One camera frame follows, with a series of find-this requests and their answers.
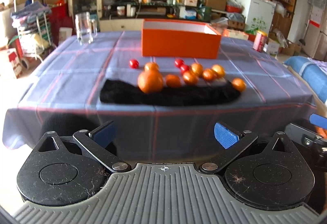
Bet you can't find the large orange fruit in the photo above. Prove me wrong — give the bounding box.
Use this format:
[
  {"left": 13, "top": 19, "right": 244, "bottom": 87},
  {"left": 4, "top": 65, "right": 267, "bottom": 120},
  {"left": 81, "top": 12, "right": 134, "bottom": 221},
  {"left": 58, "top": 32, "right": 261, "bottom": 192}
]
[{"left": 138, "top": 69, "right": 164, "bottom": 94}]

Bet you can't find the white small refrigerator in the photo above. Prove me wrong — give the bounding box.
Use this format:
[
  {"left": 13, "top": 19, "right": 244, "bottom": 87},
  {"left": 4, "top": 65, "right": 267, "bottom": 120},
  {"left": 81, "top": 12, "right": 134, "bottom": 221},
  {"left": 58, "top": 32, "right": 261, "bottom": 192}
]
[{"left": 236, "top": 0, "right": 276, "bottom": 35}]

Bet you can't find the small orange mandarin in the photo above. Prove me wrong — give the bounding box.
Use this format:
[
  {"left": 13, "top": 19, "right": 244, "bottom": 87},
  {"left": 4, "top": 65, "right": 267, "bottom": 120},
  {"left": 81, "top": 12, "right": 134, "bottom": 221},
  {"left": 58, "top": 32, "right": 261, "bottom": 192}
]
[
  {"left": 144, "top": 62, "right": 159, "bottom": 71},
  {"left": 165, "top": 74, "right": 181, "bottom": 88},
  {"left": 232, "top": 78, "right": 247, "bottom": 92},
  {"left": 202, "top": 68, "right": 217, "bottom": 82},
  {"left": 212, "top": 64, "right": 226, "bottom": 79},
  {"left": 191, "top": 63, "right": 203, "bottom": 78},
  {"left": 183, "top": 71, "right": 198, "bottom": 86}
]

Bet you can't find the white wire shopping cart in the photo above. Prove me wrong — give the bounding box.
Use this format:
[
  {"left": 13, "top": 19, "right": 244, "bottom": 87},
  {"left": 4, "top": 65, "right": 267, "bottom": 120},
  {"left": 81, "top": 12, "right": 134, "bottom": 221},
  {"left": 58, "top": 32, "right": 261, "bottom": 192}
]
[{"left": 11, "top": 0, "right": 56, "bottom": 61}]

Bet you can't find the red cherry tomato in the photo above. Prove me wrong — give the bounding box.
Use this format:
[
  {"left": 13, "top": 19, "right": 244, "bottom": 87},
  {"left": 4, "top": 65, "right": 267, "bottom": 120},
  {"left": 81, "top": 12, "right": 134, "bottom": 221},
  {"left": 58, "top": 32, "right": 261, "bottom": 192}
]
[
  {"left": 129, "top": 59, "right": 139, "bottom": 69},
  {"left": 180, "top": 64, "right": 190, "bottom": 74},
  {"left": 174, "top": 59, "right": 184, "bottom": 68}
]

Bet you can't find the orange cardboard box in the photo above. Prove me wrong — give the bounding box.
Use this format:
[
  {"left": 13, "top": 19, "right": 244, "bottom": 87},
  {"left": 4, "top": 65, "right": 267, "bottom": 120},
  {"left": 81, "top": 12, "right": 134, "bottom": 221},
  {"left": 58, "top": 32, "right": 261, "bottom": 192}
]
[{"left": 141, "top": 19, "right": 222, "bottom": 59}]

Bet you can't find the blue pillow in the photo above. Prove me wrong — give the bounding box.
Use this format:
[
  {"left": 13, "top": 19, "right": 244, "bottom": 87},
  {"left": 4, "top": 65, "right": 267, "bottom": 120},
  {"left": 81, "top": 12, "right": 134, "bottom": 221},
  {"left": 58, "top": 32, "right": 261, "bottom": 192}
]
[{"left": 283, "top": 56, "right": 327, "bottom": 104}]

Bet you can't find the white TV cabinet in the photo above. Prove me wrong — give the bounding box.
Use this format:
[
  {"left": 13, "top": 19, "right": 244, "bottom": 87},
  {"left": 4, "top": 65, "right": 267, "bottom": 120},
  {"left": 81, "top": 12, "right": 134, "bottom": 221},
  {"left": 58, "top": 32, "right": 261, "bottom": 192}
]
[{"left": 99, "top": 18, "right": 143, "bottom": 32}]

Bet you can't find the white glass door cabinet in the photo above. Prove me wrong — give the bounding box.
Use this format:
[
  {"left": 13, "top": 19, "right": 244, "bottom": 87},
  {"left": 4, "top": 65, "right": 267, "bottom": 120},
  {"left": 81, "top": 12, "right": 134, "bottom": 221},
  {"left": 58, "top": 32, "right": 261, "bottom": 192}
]
[{"left": 68, "top": 0, "right": 103, "bottom": 28}]

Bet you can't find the red snack canister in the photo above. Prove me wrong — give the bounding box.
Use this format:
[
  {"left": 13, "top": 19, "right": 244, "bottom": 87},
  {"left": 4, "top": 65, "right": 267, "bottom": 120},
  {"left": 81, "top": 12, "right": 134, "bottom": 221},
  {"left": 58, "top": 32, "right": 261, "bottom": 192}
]
[{"left": 253, "top": 30, "right": 268, "bottom": 52}]

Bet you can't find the glass mug with water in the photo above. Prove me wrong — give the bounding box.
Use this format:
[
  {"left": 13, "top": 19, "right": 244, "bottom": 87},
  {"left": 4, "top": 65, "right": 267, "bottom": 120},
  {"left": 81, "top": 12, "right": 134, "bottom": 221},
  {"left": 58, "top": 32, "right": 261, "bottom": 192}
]
[{"left": 75, "top": 12, "right": 98, "bottom": 44}]

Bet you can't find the black cloth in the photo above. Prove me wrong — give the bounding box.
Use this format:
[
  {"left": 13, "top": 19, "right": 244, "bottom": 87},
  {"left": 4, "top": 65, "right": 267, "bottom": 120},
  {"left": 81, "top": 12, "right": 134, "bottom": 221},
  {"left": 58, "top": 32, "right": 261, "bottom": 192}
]
[{"left": 99, "top": 79, "right": 241, "bottom": 107}]

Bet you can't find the blue plaid tablecloth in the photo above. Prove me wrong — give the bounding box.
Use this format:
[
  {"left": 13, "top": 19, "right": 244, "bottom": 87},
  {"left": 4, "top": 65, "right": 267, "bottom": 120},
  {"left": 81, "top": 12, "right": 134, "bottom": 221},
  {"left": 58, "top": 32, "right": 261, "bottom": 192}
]
[{"left": 2, "top": 31, "right": 316, "bottom": 162}]

